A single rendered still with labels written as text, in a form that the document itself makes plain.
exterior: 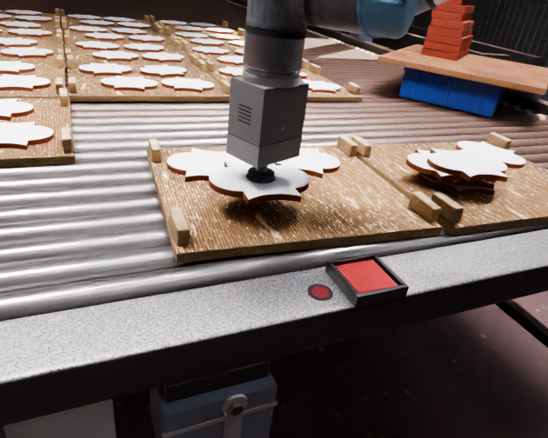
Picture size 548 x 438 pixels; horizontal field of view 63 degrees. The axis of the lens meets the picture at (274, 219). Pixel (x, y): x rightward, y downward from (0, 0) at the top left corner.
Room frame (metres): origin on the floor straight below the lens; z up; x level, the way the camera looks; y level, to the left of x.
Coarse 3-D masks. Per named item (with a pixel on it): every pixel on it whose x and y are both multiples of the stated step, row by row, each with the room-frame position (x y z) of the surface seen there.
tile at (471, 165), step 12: (432, 156) 0.78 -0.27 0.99; (444, 156) 0.79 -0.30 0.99; (456, 156) 0.80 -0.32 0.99; (468, 156) 0.80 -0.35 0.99; (480, 156) 0.81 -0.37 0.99; (432, 168) 0.75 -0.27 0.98; (444, 168) 0.73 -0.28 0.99; (456, 168) 0.74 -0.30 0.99; (468, 168) 0.74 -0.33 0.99; (480, 168) 0.75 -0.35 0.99; (492, 168) 0.76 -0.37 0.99; (504, 168) 0.77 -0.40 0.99; (468, 180) 0.71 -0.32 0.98; (504, 180) 0.73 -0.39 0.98
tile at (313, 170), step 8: (304, 152) 0.83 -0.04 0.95; (312, 152) 0.83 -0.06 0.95; (288, 160) 0.78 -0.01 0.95; (296, 160) 0.78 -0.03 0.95; (304, 160) 0.79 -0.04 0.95; (312, 160) 0.79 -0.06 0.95; (320, 160) 0.80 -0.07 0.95; (328, 160) 0.80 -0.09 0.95; (336, 160) 0.81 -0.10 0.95; (296, 168) 0.75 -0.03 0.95; (304, 168) 0.75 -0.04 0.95; (312, 168) 0.76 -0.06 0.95; (320, 168) 0.76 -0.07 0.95; (328, 168) 0.77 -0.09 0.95; (336, 168) 0.78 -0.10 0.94; (320, 176) 0.74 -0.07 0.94
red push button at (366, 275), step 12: (348, 264) 0.49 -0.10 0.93; (360, 264) 0.49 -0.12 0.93; (372, 264) 0.49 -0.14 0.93; (348, 276) 0.46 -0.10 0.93; (360, 276) 0.46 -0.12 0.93; (372, 276) 0.47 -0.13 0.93; (384, 276) 0.47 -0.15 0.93; (360, 288) 0.44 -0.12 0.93; (372, 288) 0.44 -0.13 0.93; (384, 288) 0.45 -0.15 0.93
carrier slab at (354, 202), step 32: (352, 160) 0.85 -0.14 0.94; (160, 192) 0.61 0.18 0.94; (192, 192) 0.62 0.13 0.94; (320, 192) 0.68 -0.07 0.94; (352, 192) 0.70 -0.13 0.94; (384, 192) 0.71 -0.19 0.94; (192, 224) 0.52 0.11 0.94; (224, 224) 0.54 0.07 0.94; (256, 224) 0.55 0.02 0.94; (288, 224) 0.56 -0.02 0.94; (320, 224) 0.57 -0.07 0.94; (352, 224) 0.58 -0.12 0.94; (384, 224) 0.60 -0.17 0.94; (416, 224) 0.61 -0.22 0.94; (192, 256) 0.46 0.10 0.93; (224, 256) 0.48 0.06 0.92
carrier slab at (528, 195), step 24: (384, 144) 0.97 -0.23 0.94; (408, 144) 0.99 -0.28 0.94; (432, 144) 1.02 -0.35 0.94; (456, 144) 1.04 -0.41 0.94; (384, 168) 0.83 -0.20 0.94; (408, 168) 0.84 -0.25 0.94; (528, 168) 0.94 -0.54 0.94; (408, 192) 0.73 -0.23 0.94; (432, 192) 0.74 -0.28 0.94; (504, 192) 0.78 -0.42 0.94; (528, 192) 0.80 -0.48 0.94; (480, 216) 0.67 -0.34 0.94; (504, 216) 0.68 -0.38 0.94; (528, 216) 0.69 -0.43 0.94
